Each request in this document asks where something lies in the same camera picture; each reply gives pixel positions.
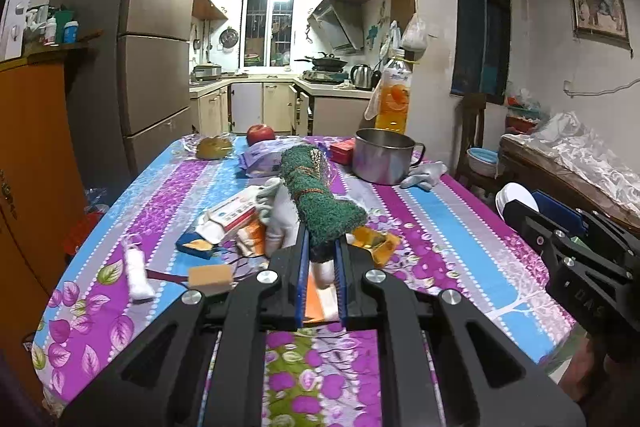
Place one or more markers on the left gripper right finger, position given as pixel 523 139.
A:
pixel 442 361

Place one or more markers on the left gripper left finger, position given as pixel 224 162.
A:
pixel 201 362

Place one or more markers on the white red medicine box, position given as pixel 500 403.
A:
pixel 218 223

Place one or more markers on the orange white paper bag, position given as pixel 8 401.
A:
pixel 321 304

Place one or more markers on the white work glove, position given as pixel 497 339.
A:
pixel 276 210

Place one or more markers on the green scouring cloth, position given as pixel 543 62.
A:
pixel 325 216

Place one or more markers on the kitchen base cabinets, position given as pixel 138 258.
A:
pixel 288 104

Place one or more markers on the kitchen window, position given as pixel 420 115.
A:
pixel 267 33

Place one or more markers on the tan sponge block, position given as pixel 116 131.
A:
pixel 211 279

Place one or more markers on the dark wooden dining table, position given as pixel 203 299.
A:
pixel 536 172

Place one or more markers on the white plastic sheet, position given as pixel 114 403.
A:
pixel 580 150

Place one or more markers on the blue plastic basin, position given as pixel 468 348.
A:
pixel 483 162

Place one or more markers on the orange yellow wrapper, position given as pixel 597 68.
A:
pixel 380 245

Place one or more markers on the floral purple tablecloth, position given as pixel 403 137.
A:
pixel 320 374

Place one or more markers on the wooden chair by window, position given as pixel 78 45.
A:
pixel 473 107

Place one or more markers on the orange wooden cabinet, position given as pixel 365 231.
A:
pixel 42 199

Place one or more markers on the purple plastic bag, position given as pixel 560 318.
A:
pixel 264 158

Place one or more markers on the dark room window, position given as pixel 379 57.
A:
pixel 481 63

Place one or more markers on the framed elephant picture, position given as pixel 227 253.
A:
pixel 603 20

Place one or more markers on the orange juice bottle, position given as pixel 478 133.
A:
pixel 394 95

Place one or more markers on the small red box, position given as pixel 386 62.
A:
pixel 342 151

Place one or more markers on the red apple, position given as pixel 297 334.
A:
pixel 258 133

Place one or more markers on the hanging white plastic bag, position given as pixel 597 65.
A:
pixel 415 37

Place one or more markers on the steel electric kettle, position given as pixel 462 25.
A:
pixel 361 77

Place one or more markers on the black wok on stove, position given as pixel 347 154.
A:
pixel 324 63

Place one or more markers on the range hood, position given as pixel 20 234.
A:
pixel 341 25

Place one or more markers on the green container on cabinet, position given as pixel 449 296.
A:
pixel 62 17

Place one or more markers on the grey refrigerator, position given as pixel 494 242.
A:
pixel 130 98

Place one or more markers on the steel pot with handle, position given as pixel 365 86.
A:
pixel 384 157

